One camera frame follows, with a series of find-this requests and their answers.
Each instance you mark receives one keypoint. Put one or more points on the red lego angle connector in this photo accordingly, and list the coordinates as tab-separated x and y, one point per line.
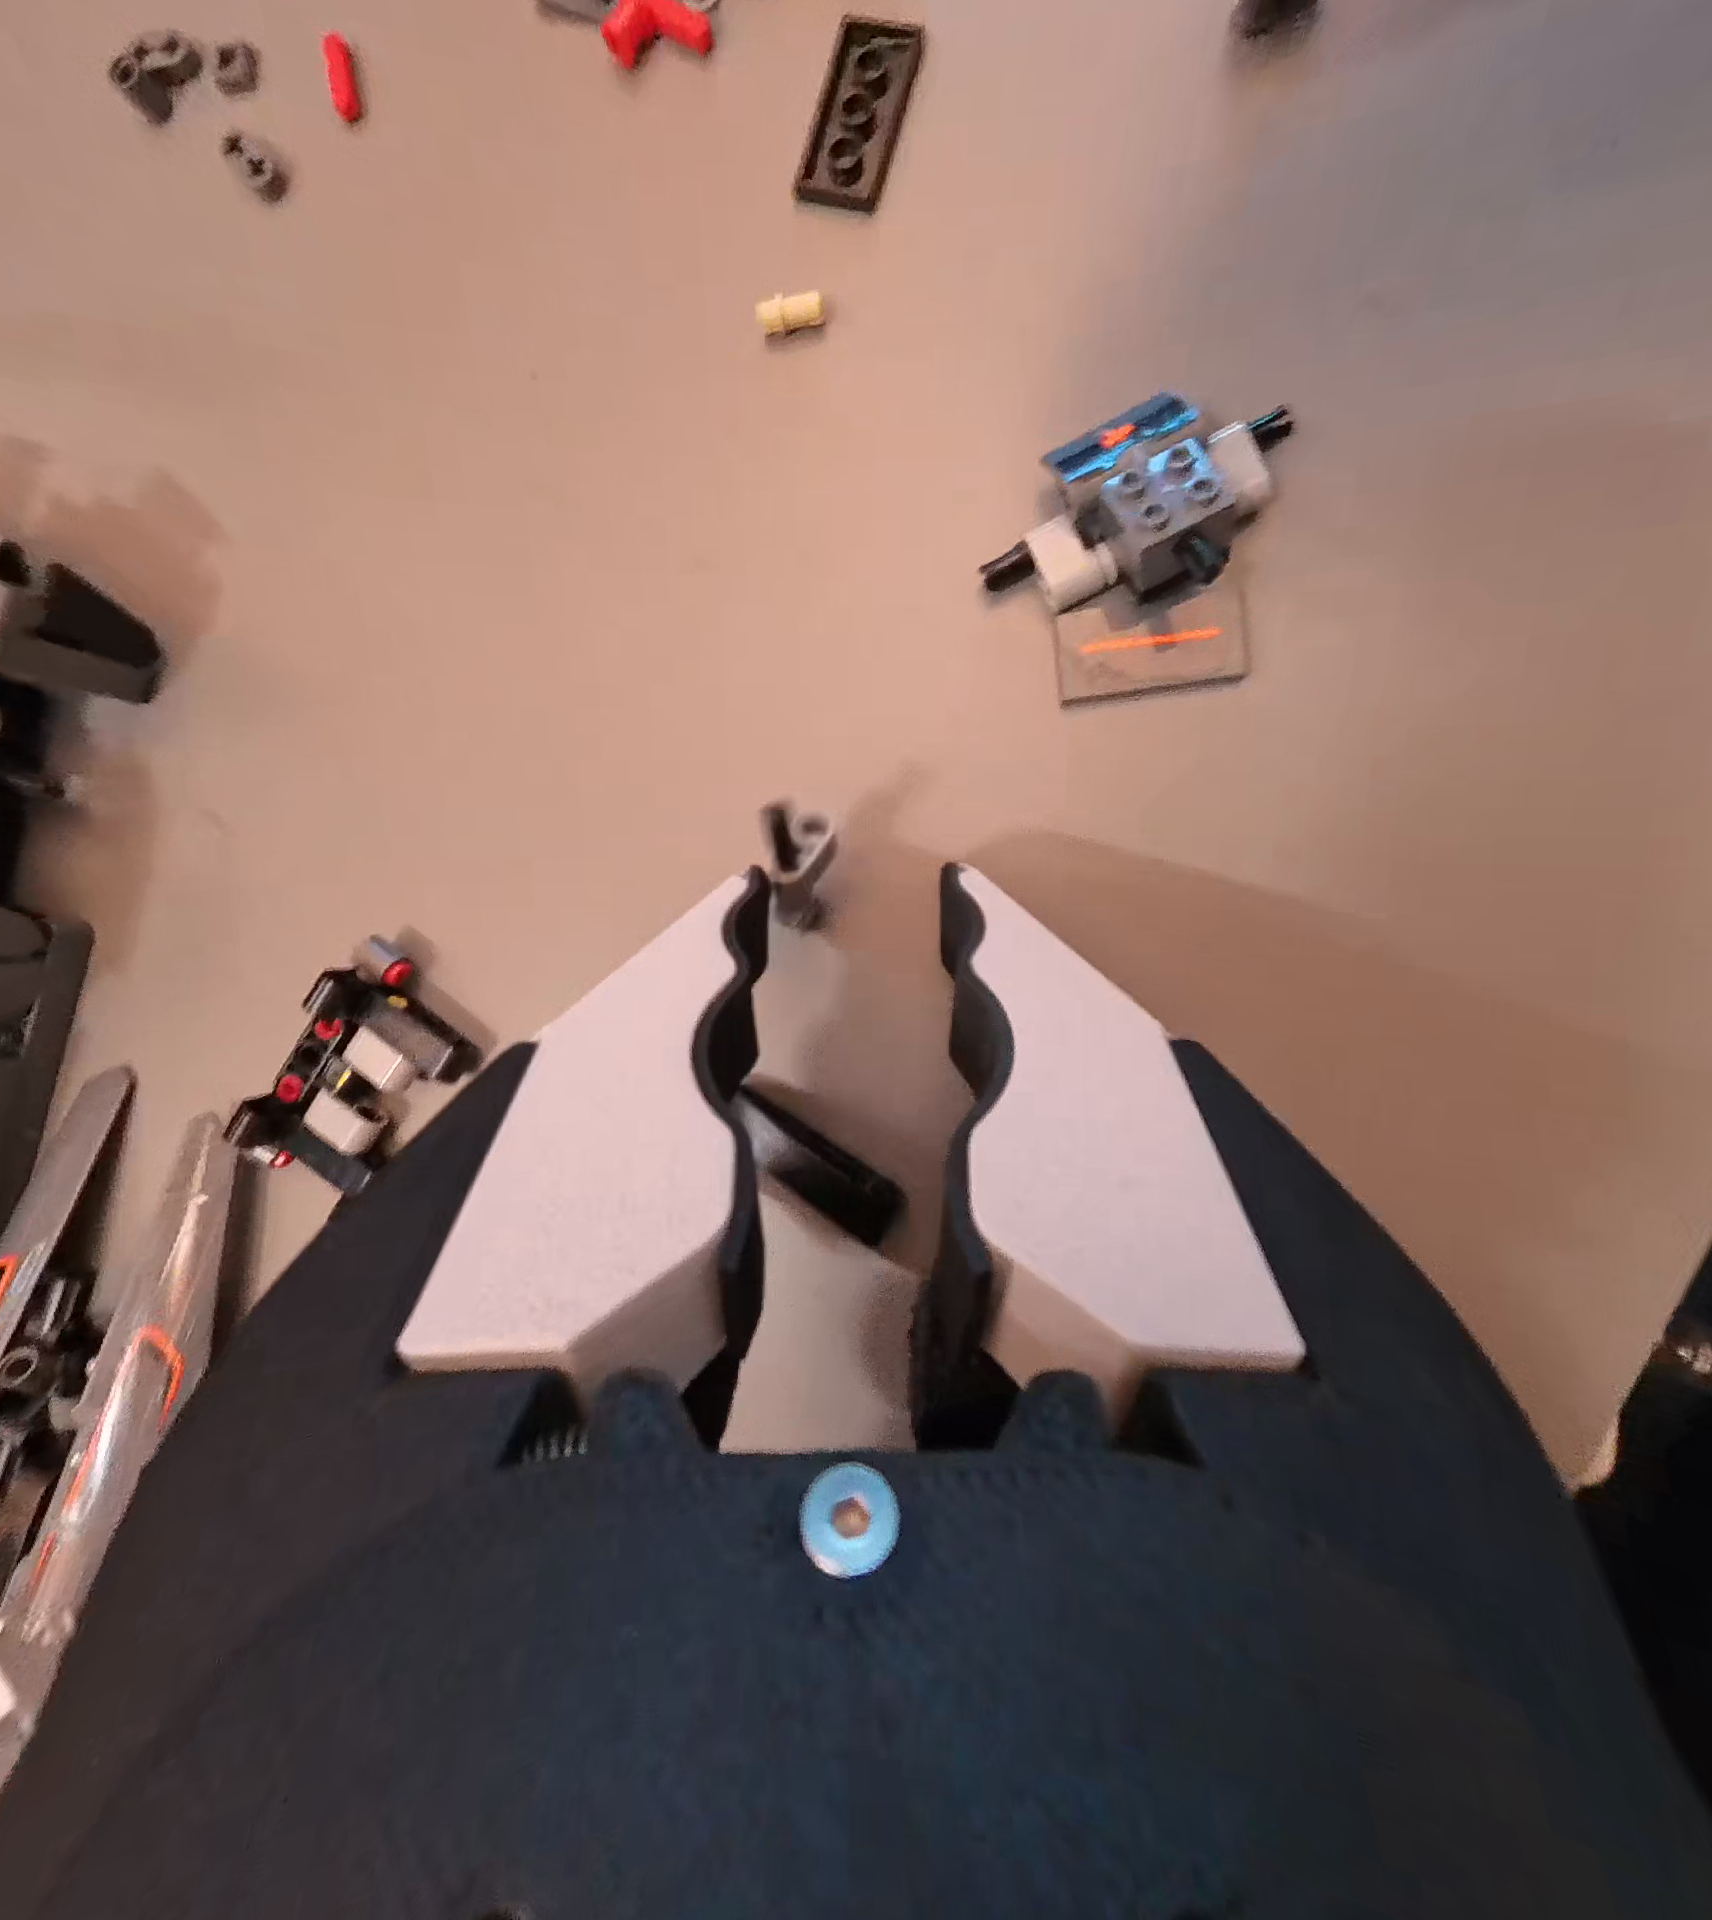
630	33

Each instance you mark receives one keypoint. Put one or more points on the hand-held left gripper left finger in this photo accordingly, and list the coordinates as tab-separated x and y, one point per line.
570	1200

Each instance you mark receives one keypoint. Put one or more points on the small grey lego half bush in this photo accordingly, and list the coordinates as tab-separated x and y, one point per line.
236	69

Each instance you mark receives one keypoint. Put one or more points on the dark grey lego bush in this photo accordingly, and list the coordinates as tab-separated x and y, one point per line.
145	91
175	56

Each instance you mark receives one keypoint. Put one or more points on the black white lego frame subassembly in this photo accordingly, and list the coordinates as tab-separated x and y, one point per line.
377	1058

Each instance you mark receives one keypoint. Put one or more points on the red lego pin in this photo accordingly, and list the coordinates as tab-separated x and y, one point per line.
342	75

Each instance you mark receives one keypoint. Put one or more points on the grey blue lego block subassembly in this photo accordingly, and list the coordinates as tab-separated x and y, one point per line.
1164	502

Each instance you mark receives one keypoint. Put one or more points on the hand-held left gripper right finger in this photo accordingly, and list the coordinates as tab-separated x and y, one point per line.
1126	1200

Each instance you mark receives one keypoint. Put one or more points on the dark lego plate with holes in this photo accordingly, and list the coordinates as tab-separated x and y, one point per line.
857	91

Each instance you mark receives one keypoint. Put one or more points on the clear orange-striped lego panel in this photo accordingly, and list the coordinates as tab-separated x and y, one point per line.
1170	661

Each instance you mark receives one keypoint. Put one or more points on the black curved lego beam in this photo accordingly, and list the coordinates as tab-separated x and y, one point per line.
826	1170

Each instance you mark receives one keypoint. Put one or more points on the flat grey lego axle connector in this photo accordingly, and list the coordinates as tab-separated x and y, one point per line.
257	164

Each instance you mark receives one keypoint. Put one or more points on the tan lego pin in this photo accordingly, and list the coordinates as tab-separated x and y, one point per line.
793	314

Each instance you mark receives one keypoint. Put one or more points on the black axle white connector subassembly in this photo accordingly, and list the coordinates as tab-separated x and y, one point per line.
800	849

